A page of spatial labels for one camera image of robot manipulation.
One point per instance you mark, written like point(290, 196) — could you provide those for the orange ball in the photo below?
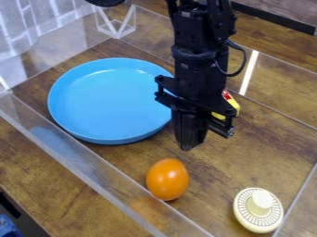
point(167, 179)

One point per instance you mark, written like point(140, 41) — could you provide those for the yellow butter box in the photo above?
point(231, 101)

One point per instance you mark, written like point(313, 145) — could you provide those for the blue object at corner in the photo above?
point(8, 229)

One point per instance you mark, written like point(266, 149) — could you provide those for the cream round lid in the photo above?
point(257, 210)

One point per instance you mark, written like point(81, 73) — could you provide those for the blue round tray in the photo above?
point(101, 101)

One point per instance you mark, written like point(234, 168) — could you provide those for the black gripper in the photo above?
point(192, 95)

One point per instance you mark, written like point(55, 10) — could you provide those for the clear acrylic enclosure wall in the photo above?
point(83, 190)

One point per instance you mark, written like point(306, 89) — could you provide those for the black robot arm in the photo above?
point(203, 24)

